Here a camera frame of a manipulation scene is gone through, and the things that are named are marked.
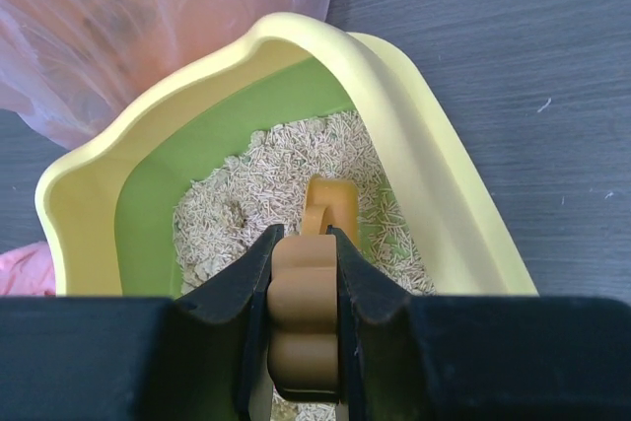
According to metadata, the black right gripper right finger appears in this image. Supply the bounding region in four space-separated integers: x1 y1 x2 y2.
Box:
328 227 630 420

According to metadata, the orange litter scoop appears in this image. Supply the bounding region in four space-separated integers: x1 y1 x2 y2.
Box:
266 175 359 403

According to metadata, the beige cat litter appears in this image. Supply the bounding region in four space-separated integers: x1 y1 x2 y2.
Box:
173 111 434 420

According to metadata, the pink cloth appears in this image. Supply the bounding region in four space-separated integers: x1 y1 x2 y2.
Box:
0 242 55 296

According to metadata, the yellow green litter box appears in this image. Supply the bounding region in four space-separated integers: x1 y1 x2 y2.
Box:
35 13 535 297

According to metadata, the bin with pink bag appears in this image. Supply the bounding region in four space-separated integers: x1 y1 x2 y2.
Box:
1 0 330 149

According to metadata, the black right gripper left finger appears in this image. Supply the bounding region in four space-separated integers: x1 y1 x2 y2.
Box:
1 225 284 420

